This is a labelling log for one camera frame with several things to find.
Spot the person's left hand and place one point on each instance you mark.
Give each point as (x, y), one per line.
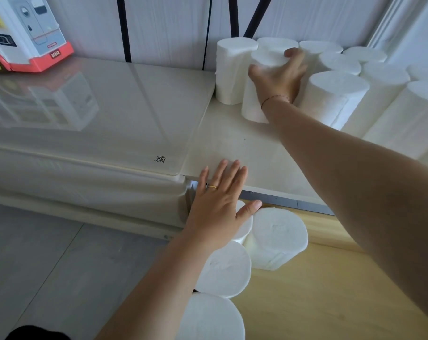
(214, 215)

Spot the person's right hand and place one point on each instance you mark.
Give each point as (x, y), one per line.
(279, 83)

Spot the group of white paper rolls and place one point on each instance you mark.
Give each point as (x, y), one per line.
(336, 95)

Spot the white drawer with wooden inside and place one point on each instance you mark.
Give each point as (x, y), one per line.
(323, 297)

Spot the person's right forearm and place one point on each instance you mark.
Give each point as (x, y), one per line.
(359, 180)

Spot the person's left forearm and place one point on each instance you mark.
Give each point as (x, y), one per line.
(157, 300)

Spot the white cabinet top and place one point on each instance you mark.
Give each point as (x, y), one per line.
(235, 152)

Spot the white glass-topped cabinet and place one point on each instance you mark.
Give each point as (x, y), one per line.
(111, 113)

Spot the white and orange toy bus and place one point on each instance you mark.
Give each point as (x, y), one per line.
(30, 31)

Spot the black metal stand frame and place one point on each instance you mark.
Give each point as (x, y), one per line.
(123, 30)

